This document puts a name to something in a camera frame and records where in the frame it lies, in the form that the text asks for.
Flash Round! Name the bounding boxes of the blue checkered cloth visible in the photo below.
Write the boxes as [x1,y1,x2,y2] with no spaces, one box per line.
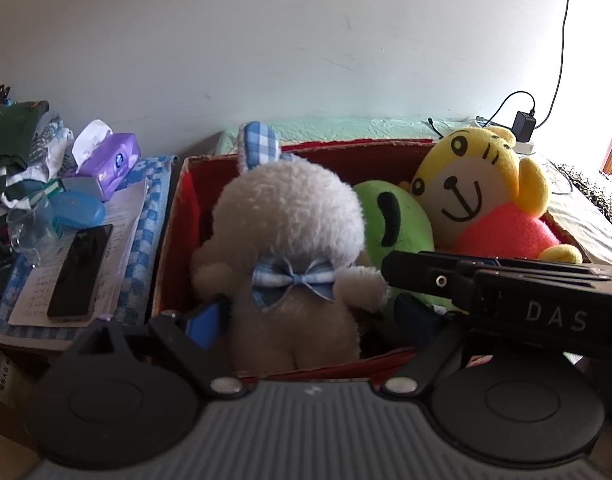
[0,155,178,344]

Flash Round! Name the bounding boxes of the yellow green cartoon bedsheet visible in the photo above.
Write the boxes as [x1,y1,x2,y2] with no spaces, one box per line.
[215,118,612,266]

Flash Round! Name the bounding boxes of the camouflage blanket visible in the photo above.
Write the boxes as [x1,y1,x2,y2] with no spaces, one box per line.
[551,162,612,225]

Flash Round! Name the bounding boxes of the blue glasses case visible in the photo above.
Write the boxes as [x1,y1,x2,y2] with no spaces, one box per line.
[49,191,105,230]

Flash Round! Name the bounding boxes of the white plush bunny plaid ears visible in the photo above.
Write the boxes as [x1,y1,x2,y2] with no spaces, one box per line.
[191,122,388,375]

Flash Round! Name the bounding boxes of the black power cable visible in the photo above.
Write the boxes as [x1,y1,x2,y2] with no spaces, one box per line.
[477,0,576,131]

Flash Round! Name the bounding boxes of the green white clothing pile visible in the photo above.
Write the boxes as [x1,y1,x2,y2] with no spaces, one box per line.
[0,101,75,218]

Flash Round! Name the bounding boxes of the black smartphone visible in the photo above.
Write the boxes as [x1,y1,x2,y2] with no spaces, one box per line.
[47,224,113,322]

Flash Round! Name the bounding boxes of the clear plastic cup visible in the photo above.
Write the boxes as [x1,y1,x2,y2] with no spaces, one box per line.
[7,191,62,268]

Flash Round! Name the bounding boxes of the red cardboard box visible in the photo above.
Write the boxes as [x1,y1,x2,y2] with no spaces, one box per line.
[148,138,593,380]

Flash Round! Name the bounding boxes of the yellow tiger plush toy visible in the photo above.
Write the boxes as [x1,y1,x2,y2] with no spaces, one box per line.
[403,127,582,263]

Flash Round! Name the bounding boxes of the purple tissue pack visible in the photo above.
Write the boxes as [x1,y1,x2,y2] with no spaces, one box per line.
[61,119,141,202]

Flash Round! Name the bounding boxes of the green frog plush toy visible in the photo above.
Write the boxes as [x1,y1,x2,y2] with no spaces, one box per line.
[350,180,452,320]

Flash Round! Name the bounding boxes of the black plug adapter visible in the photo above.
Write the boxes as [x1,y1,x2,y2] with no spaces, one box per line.
[511,112,536,143]

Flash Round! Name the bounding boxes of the white power strip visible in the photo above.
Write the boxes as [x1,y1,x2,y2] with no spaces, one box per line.
[514,142,534,156]

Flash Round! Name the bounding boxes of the printed paper sheets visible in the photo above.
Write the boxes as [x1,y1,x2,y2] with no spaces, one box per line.
[9,180,148,327]

